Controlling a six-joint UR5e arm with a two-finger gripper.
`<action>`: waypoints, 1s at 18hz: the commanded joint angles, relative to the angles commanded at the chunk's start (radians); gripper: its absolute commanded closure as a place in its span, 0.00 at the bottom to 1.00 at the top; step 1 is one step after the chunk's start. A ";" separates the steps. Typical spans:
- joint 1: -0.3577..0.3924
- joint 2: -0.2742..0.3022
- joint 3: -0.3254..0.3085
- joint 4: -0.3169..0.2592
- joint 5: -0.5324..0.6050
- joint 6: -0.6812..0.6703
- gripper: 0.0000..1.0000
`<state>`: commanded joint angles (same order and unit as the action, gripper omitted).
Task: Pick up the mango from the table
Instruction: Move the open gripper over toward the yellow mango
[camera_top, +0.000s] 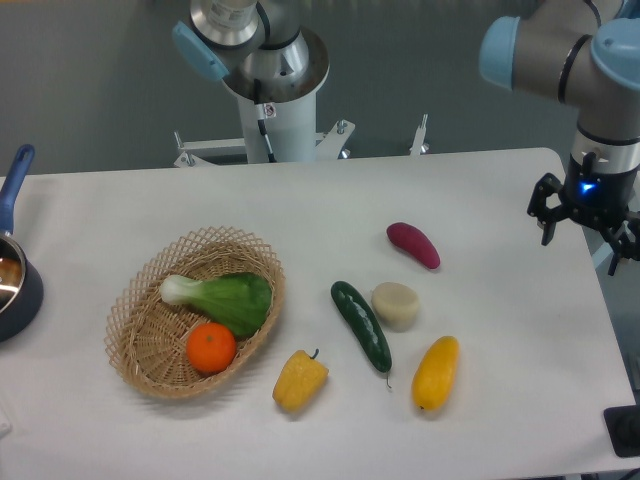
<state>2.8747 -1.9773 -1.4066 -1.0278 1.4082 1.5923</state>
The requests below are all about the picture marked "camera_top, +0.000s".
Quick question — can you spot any black device at edge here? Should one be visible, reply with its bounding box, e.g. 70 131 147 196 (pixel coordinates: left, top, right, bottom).
603 405 639 458

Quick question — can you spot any yellow mango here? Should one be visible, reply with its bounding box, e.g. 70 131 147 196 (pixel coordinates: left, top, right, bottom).
411 336 460 411

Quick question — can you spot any orange fruit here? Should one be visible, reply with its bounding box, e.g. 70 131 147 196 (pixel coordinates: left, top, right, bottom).
186 322 237 375

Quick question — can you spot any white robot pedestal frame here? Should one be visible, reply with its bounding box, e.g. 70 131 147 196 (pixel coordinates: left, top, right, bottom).
172 92 431 169

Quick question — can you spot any black cable on pedestal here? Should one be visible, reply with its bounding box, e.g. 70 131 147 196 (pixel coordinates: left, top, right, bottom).
252 78 278 163

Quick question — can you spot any green bok choy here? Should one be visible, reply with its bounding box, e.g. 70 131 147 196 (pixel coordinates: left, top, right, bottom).
159 272 272 339

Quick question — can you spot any dark green cucumber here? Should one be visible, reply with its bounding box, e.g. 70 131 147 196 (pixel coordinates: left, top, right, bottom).
330 280 393 390

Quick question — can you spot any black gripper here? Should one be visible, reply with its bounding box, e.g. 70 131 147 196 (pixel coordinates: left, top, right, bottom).
527 152 639 276

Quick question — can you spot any woven wicker basket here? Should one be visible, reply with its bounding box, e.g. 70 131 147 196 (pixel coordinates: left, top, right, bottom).
105 227 285 400

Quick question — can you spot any yellow bell pepper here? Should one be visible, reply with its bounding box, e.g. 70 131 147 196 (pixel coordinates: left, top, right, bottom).
272 350 329 413

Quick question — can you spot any purple sweet potato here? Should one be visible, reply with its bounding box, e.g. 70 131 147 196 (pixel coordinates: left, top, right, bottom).
386 222 441 270

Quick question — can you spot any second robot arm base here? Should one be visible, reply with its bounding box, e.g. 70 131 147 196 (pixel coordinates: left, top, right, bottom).
172 1 330 103

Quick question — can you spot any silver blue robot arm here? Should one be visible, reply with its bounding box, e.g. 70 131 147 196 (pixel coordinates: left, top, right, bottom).
479 1 639 275

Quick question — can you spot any dark blue saucepan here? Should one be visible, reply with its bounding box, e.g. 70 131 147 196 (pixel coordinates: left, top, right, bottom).
1 144 44 342

